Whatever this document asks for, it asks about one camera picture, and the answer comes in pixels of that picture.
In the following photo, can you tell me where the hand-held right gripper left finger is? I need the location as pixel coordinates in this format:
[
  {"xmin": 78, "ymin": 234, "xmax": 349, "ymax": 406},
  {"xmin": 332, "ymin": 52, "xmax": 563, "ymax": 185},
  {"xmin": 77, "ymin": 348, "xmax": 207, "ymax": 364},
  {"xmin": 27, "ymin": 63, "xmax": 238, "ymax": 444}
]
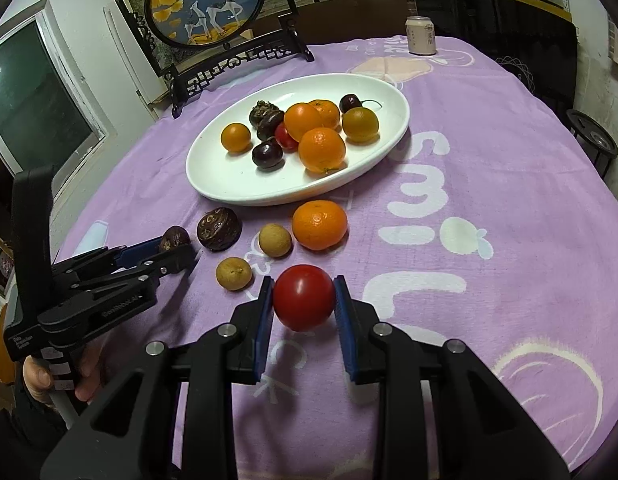
[{"xmin": 39, "ymin": 275, "xmax": 276, "ymax": 480}]

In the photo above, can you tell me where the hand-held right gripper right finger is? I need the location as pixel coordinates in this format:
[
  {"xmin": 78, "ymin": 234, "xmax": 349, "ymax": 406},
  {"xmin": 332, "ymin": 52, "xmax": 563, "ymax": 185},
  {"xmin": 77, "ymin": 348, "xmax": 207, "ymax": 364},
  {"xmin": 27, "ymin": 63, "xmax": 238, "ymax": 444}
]
[{"xmin": 333, "ymin": 275, "xmax": 572, "ymax": 480}]

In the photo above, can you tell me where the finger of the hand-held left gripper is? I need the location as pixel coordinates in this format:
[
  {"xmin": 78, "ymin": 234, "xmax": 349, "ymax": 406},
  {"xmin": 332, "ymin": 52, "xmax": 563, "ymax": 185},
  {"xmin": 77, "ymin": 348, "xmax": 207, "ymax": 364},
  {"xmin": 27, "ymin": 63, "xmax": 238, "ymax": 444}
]
[
  {"xmin": 76, "ymin": 245, "xmax": 203, "ymax": 312},
  {"xmin": 53, "ymin": 238, "xmax": 165, "ymax": 282}
]

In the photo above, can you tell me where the dark water chestnut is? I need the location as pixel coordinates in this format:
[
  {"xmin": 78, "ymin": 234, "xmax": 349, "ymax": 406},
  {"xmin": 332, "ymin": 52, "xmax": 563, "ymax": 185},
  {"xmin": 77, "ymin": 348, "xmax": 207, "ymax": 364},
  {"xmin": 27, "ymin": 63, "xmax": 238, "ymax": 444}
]
[
  {"xmin": 249, "ymin": 100, "xmax": 280, "ymax": 126},
  {"xmin": 159, "ymin": 226, "xmax": 191, "ymax": 253},
  {"xmin": 197, "ymin": 207, "xmax": 243, "ymax": 252}
]

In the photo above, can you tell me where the red tomato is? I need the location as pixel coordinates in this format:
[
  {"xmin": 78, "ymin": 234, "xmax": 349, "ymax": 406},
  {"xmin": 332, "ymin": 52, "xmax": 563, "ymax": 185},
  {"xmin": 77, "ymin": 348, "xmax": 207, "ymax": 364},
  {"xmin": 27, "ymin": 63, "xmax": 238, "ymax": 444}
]
[
  {"xmin": 273, "ymin": 264, "xmax": 337, "ymax": 332},
  {"xmin": 274, "ymin": 122, "xmax": 300, "ymax": 152}
]

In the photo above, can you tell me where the yellowish longan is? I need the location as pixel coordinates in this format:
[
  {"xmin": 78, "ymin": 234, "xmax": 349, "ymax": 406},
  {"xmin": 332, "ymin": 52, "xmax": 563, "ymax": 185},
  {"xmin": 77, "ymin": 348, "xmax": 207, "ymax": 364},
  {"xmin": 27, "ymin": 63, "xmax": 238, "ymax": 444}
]
[
  {"xmin": 258, "ymin": 223, "xmax": 293, "ymax": 258},
  {"xmin": 216, "ymin": 257, "xmax": 253, "ymax": 291}
]

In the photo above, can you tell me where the white oval plate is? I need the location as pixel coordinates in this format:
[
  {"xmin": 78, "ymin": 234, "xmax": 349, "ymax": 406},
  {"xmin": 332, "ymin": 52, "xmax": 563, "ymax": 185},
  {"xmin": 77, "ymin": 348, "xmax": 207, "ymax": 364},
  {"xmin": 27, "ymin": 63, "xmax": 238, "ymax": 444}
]
[{"xmin": 185, "ymin": 74, "xmax": 411, "ymax": 207}]

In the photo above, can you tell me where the orange tangerine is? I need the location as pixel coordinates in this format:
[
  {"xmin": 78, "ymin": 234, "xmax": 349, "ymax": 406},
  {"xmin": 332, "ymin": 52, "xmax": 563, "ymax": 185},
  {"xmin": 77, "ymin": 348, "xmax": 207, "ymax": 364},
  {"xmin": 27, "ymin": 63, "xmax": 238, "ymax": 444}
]
[
  {"xmin": 283, "ymin": 103, "xmax": 325, "ymax": 142},
  {"xmin": 298, "ymin": 127, "xmax": 348, "ymax": 175},
  {"xmin": 292, "ymin": 200, "xmax": 349, "ymax": 251},
  {"xmin": 309, "ymin": 99, "xmax": 342, "ymax": 130},
  {"xmin": 220, "ymin": 122, "xmax": 252, "ymax": 154}
]

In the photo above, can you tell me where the dark purple plum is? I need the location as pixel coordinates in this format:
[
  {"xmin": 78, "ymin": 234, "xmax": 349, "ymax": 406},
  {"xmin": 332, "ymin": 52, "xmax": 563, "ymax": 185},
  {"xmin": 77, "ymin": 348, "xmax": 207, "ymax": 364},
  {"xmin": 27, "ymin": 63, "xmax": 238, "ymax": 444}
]
[
  {"xmin": 252, "ymin": 140, "xmax": 284, "ymax": 171},
  {"xmin": 256, "ymin": 110, "xmax": 286, "ymax": 142}
]

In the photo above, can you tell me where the greenish tangerine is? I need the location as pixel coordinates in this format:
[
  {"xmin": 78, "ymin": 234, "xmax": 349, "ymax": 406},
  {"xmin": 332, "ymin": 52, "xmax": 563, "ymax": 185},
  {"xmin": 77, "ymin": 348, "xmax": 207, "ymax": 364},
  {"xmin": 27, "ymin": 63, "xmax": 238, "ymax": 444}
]
[{"xmin": 342, "ymin": 107, "xmax": 380, "ymax": 143}]

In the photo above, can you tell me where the dark cherry with stem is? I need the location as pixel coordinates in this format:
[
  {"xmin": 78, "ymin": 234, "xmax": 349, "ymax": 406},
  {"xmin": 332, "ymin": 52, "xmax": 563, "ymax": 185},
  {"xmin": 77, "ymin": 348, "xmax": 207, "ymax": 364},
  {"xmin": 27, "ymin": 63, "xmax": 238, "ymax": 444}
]
[{"xmin": 339, "ymin": 94, "xmax": 383, "ymax": 114}]

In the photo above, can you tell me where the person's left hand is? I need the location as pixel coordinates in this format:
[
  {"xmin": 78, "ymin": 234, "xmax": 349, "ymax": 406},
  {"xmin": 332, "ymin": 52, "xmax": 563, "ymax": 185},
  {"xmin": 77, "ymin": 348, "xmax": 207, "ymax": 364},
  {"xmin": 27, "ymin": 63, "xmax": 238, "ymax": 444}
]
[{"xmin": 22, "ymin": 332, "xmax": 110, "ymax": 411}]

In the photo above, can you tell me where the carved wooden chair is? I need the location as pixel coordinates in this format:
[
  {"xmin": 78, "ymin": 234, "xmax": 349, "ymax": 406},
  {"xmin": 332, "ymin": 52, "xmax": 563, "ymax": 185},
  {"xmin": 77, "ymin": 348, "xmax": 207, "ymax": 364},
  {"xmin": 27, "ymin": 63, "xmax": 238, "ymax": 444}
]
[{"xmin": 0, "ymin": 227, "xmax": 20, "ymax": 396}]

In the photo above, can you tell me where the purple printed blanket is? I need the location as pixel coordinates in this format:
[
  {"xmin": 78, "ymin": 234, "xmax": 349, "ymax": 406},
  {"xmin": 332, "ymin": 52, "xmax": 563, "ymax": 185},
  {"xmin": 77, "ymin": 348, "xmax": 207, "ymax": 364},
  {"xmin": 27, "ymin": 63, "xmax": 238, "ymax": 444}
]
[{"xmin": 41, "ymin": 35, "xmax": 618, "ymax": 480}]

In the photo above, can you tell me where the window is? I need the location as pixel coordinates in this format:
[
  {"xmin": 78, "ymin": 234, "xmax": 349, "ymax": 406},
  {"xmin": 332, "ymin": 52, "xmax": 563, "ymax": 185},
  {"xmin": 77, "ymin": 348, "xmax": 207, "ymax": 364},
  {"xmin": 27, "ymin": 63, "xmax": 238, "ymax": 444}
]
[{"xmin": 0, "ymin": 0, "xmax": 110, "ymax": 176}]

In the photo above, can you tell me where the round deer table screen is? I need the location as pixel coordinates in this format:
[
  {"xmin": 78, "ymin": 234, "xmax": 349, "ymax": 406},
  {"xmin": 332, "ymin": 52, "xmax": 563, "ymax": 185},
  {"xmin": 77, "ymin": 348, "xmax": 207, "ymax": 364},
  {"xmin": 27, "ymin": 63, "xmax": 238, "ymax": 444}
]
[{"xmin": 114, "ymin": 0, "xmax": 315, "ymax": 119}]

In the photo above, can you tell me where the beige drink can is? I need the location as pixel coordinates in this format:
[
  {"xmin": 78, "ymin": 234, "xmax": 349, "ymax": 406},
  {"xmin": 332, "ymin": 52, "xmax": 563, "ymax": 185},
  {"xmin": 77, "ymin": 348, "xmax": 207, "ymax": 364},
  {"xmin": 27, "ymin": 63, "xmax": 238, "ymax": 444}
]
[{"xmin": 405, "ymin": 16, "xmax": 436, "ymax": 56}]

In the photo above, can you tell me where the black stool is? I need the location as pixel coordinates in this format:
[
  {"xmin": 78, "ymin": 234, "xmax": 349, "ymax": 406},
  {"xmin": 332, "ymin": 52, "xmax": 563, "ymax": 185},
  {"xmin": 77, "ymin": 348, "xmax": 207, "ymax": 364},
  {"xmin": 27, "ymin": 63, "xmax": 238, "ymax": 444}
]
[{"xmin": 566, "ymin": 109, "xmax": 618, "ymax": 178}]

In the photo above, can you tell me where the black flat panel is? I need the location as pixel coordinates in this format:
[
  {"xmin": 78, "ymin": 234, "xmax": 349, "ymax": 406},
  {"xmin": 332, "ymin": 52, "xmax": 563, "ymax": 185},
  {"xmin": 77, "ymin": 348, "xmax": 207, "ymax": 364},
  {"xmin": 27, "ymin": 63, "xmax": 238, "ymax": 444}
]
[{"xmin": 413, "ymin": 0, "xmax": 579, "ymax": 121}]

